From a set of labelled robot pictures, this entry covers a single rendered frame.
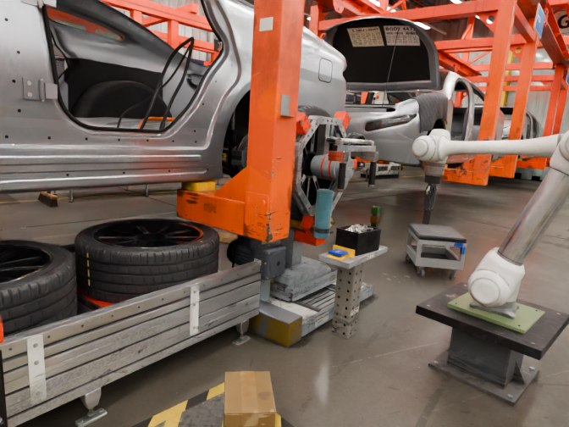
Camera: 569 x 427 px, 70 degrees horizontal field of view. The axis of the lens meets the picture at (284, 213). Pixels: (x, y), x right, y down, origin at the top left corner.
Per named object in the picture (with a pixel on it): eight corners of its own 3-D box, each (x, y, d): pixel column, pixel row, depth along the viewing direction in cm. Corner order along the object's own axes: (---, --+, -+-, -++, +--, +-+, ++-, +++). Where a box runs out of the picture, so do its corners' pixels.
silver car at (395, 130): (411, 154, 936) (420, 82, 904) (500, 162, 824) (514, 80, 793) (273, 156, 551) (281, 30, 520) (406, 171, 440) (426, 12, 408)
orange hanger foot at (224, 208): (198, 213, 241) (200, 154, 234) (265, 230, 210) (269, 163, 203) (175, 217, 228) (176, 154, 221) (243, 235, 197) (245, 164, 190)
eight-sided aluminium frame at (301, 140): (337, 207, 258) (345, 119, 248) (345, 208, 254) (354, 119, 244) (284, 218, 216) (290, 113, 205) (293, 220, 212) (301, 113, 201)
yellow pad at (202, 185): (200, 187, 235) (200, 179, 235) (216, 191, 227) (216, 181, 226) (180, 189, 225) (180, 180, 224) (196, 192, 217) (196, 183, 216)
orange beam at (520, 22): (527, 42, 630) (527, 34, 628) (533, 41, 624) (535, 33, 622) (504, 12, 493) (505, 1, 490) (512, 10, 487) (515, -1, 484)
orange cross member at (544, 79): (442, 92, 1129) (444, 78, 1121) (551, 92, 975) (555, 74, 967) (440, 92, 1119) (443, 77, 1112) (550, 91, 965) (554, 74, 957)
